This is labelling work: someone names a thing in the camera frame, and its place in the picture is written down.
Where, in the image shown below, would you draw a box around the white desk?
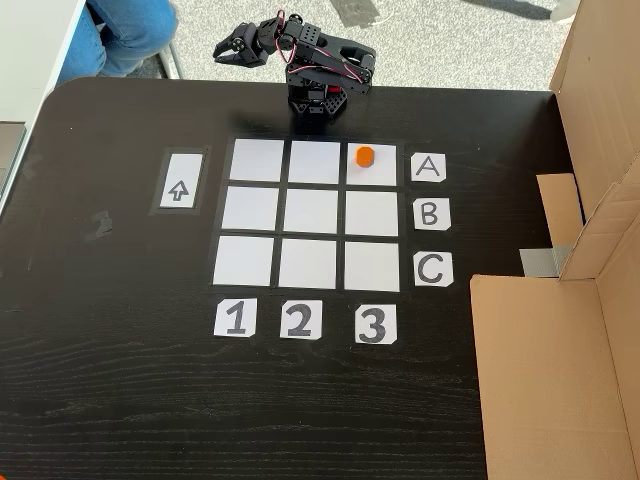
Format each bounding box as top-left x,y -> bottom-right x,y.
0,0 -> 89,211

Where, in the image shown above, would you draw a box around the white nine-square grid sheet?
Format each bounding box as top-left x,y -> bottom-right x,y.
212,138 -> 403,293

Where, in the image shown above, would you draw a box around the paper label number 2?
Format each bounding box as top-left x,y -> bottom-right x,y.
279,299 -> 324,342

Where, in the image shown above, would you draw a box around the brown cardboard screen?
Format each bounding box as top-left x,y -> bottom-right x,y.
469,0 -> 640,480

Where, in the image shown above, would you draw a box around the red white servo cable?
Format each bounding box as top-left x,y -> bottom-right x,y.
273,9 -> 369,84

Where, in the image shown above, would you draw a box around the clear tape scraps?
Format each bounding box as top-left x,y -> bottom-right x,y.
84,209 -> 114,244

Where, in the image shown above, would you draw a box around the paper label letter B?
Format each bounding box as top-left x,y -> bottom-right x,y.
412,198 -> 452,232

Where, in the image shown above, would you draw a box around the grey floor tape patch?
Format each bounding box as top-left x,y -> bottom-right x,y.
332,0 -> 382,27

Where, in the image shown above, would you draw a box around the person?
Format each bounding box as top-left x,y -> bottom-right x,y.
57,0 -> 179,79

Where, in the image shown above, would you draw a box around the paper label number 1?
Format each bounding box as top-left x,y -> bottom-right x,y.
213,298 -> 257,339

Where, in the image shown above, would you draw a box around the paper label letter A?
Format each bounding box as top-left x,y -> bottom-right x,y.
411,153 -> 447,183

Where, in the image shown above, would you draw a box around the white arrow paper sheet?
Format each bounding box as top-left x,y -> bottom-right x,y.
158,153 -> 205,210

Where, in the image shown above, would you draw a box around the metal chair leg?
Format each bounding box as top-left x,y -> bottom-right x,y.
158,40 -> 183,80

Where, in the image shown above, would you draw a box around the paper label number 3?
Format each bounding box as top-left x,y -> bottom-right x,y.
354,304 -> 399,346

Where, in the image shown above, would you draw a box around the paper label letter C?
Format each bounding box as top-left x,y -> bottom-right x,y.
413,251 -> 454,288

